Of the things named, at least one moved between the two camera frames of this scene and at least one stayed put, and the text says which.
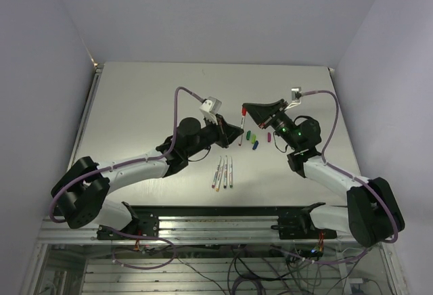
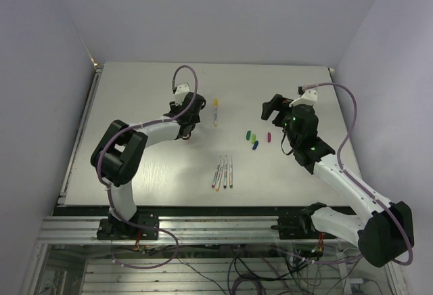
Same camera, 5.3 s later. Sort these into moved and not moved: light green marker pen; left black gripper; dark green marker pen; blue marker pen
Moved: left black gripper
Not moved: light green marker pen; dark green marker pen; blue marker pen
